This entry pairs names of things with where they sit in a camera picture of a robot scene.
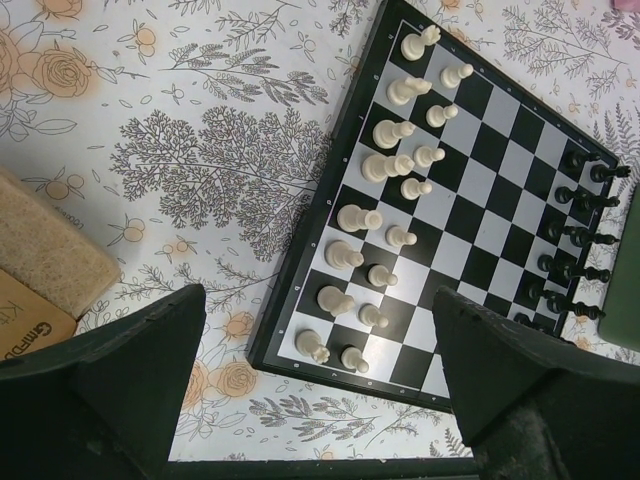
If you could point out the white knight far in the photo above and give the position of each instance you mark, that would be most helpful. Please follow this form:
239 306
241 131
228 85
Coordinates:
402 90

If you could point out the black pawn on board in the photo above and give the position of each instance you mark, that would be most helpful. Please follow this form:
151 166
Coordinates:
535 291
523 319
546 263
564 195
554 230

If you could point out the black piece back rank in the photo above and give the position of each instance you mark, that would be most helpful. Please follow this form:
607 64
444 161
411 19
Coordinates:
558 303
568 271
582 237
600 173
588 202

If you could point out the black and white chessboard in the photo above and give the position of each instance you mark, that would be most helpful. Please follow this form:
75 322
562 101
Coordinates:
479 232

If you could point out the white knight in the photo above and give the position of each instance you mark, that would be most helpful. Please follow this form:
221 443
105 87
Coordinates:
333 301
402 90

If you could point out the white rook corner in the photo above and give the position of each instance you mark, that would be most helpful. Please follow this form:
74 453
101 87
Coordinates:
414 45
309 343

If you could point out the white rook near corner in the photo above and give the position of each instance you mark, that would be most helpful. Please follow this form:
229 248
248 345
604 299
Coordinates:
309 343

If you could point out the green plastic tray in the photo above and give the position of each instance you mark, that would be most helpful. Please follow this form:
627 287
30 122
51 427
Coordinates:
620 326

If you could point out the floral table mat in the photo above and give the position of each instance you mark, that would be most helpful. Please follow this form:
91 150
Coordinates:
188 139

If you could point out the white queen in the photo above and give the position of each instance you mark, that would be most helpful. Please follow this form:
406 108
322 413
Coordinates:
377 168

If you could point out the white bishop far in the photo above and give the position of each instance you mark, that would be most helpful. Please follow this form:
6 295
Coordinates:
387 134

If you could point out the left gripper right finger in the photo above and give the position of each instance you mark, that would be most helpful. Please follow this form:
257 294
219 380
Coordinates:
532 406

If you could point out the white king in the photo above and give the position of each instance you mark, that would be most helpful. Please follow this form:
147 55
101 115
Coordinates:
352 218

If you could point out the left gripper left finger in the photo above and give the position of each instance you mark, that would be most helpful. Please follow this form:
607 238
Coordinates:
104 404

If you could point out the white pawn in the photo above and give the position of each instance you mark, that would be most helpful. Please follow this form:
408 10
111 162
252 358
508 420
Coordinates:
425 156
397 237
437 115
412 189
380 276
452 76
370 315
352 359

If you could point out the white rook far corner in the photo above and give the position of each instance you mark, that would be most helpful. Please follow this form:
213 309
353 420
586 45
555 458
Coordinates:
414 45

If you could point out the white bishop near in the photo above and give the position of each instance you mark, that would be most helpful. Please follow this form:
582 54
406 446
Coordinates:
340 255

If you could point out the black pawn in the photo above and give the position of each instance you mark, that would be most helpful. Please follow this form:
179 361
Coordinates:
535 291
546 263
564 195
554 230
577 159
523 319

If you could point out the white knight near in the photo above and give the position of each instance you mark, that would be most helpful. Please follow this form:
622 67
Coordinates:
333 301

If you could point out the white bishop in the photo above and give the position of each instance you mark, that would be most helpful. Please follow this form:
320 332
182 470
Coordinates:
340 255
387 134

